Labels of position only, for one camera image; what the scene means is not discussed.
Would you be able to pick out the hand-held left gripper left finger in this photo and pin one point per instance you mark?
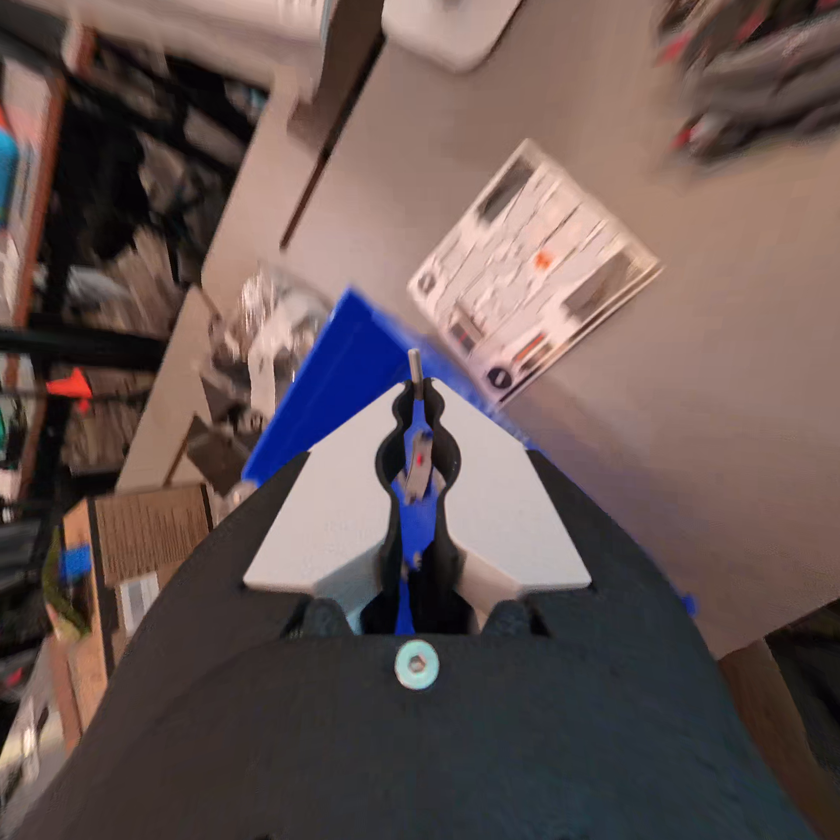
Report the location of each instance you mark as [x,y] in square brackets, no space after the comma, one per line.
[321,518]

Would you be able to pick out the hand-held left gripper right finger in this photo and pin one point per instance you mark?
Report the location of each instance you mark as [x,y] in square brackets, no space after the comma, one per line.
[518,518]

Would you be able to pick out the assorted lego pieces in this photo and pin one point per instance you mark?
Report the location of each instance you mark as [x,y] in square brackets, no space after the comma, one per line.
[420,469]

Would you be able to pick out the blue plastic storage bin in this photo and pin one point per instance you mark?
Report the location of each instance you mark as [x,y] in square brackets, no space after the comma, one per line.
[354,367]

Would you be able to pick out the grey lego axle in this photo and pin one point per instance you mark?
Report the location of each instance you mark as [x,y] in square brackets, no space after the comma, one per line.
[415,371]

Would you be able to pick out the lego car model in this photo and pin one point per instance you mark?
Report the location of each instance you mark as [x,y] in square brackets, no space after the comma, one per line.
[754,79]

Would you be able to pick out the lego sticker sheet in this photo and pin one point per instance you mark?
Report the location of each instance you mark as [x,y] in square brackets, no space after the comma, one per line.
[538,269]

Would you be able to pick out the brown cardboard box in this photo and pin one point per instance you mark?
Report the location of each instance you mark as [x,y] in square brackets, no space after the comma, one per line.
[151,531]

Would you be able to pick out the white book stand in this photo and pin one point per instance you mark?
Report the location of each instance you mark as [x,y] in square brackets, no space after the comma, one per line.
[453,33]

